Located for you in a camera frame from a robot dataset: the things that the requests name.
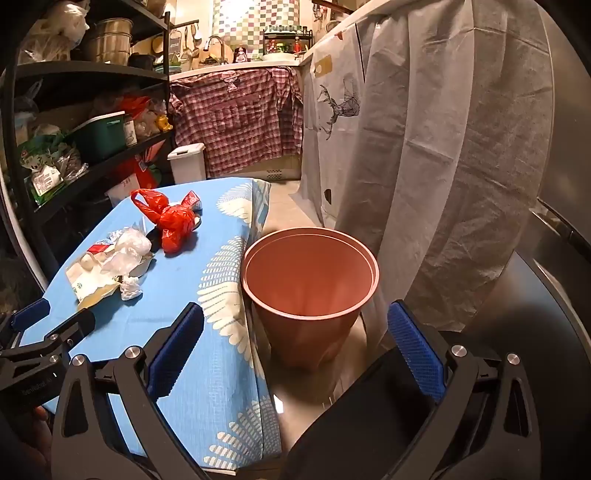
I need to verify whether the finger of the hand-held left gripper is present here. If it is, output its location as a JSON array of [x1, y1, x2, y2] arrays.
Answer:
[[28, 308, 96, 365], [0, 299, 51, 354]]

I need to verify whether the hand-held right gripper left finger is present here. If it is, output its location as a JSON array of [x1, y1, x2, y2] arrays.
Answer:
[[51, 302, 208, 480]]

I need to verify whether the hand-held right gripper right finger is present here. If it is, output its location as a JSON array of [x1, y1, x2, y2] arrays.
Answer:
[[387, 300, 541, 480]]

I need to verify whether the beige paper package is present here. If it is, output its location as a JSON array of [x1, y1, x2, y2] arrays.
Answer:
[[65, 251, 153, 311]]

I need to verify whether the white paper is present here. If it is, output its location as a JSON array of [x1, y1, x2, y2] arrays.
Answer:
[[119, 275, 143, 301]]

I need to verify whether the clear plastic bag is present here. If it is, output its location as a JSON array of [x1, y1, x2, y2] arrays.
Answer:
[[99, 228, 155, 273]]

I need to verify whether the red plastic bag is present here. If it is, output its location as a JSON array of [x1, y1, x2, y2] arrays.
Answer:
[[130, 188, 200, 257]]

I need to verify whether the pink plastic bin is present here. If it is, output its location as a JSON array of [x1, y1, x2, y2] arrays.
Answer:
[[240, 227, 380, 372]]

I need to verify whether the red white crushed carton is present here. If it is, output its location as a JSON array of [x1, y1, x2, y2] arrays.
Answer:
[[181, 191, 205, 217]]

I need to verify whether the blue patterned tablecloth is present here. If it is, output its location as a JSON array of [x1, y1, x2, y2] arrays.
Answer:
[[21, 178, 283, 472]]

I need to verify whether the white carton with red print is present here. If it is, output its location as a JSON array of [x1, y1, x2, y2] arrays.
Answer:
[[106, 178, 139, 205]]

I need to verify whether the bag of green food packets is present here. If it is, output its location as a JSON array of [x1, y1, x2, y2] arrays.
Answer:
[[18, 134, 88, 204]]

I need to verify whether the red shopping bag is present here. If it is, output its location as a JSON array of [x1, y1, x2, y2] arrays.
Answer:
[[113, 154, 162, 190]]

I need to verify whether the white lidded bin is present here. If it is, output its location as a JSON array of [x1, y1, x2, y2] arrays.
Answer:
[[167, 142, 207, 185]]

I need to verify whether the green storage box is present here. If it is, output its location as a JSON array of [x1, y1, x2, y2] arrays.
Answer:
[[65, 111, 127, 162]]

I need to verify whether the grey non-woven sheet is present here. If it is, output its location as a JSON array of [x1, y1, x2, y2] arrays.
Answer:
[[335, 0, 555, 352]]

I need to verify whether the steel cabinet vent panel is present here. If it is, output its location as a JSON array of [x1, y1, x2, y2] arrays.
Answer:
[[264, 154, 303, 183]]

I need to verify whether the grey deer print cloth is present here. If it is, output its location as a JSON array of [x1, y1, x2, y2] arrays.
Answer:
[[288, 18, 370, 222]]

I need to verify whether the red plaid shirt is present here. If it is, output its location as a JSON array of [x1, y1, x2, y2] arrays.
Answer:
[[170, 66, 305, 178]]

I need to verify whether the black shelf rack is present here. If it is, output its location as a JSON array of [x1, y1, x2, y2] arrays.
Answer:
[[0, 0, 178, 287]]

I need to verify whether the white kitchen counter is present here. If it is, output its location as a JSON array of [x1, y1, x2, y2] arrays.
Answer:
[[171, 48, 317, 81]]

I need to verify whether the metal pot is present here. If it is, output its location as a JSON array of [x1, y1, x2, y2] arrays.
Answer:
[[85, 17, 134, 65]]

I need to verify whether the white plastic bag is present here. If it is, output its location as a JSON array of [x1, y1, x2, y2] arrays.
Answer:
[[18, 0, 90, 61]]

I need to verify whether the kitchen faucet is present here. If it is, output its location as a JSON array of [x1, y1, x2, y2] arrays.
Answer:
[[201, 36, 227, 62]]

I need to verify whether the black spice rack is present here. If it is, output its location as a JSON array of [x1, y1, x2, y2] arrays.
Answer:
[[263, 25, 315, 56]]

